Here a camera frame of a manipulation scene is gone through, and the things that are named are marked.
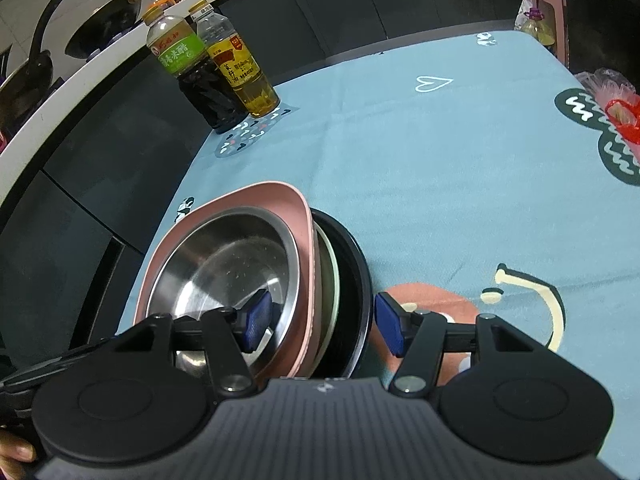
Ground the light blue tablecloth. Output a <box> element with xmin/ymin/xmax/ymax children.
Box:
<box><xmin>117</xmin><ymin>29</ymin><xmax>640</xmax><ymax>480</ymax></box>

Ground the pink square bowl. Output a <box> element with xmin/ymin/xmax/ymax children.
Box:
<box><xmin>134</xmin><ymin>181</ymin><xmax>320</xmax><ymax>382</ymax></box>

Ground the person's left hand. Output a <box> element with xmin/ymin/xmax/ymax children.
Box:
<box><xmin>0</xmin><ymin>429</ymin><xmax>37</xmax><ymax>480</ymax></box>

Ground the yellow oil bottle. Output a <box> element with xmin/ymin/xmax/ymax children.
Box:
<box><xmin>189</xmin><ymin>0</ymin><xmax>280</xmax><ymax>118</ymax></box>

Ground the dark vinegar bottle green label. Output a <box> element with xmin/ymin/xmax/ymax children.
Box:
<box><xmin>142</xmin><ymin>3</ymin><xmax>248</xmax><ymax>133</ymax></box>

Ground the black wok on counter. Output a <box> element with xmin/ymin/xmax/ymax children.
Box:
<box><xmin>65</xmin><ymin>0</ymin><xmax>141</xmax><ymax>60</ymax></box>

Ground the large oil jug purple cap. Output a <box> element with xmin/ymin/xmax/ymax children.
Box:
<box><xmin>515</xmin><ymin>6</ymin><xmax>555</xmax><ymax>48</ymax></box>

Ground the green plate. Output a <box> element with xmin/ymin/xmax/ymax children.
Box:
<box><xmin>314</xmin><ymin>222</ymin><xmax>341</xmax><ymax>370</ymax></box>

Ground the black plate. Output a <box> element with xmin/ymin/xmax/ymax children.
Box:
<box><xmin>311</xmin><ymin>209</ymin><xmax>373</xmax><ymax>379</ymax></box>

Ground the black frying pan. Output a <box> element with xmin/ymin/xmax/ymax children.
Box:
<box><xmin>1</xmin><ymin>0</ymin><xmax>63</xmax><ymax>141</ymax></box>

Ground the red plastic bag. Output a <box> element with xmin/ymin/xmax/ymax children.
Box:
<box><xmin>576</xmin><ymin>68</ymin><xmax>640</xmax><ymax>160</ymax></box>

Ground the stainless steel bowl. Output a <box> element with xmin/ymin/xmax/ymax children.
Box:
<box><xmin>139</xmin><ymin>207</ymin><xmax>300</xmax><ymax>374</ymax></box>

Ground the pink plastic stool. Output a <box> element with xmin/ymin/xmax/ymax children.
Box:
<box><xmin>532</xmin><ymin>0</ymin><xmax>570</xmax><ymax>68</ymax></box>

